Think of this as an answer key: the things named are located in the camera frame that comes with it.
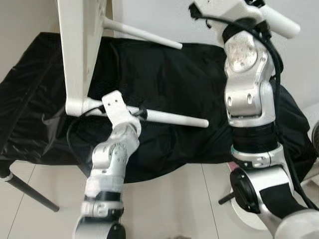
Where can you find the white plastic table leg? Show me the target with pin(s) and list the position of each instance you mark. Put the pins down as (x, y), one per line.
(281, 22)
(174, 118)
(144, 34)

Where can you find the pink stool seat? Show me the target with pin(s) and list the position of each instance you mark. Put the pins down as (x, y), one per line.
(232, 164)

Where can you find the black metal bar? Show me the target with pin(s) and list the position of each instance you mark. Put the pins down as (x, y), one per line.
(227, 198)

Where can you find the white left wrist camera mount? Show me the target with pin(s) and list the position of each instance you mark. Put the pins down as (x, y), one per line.
(117, 107)

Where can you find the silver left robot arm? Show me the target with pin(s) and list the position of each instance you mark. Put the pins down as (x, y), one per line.
(107, 164)

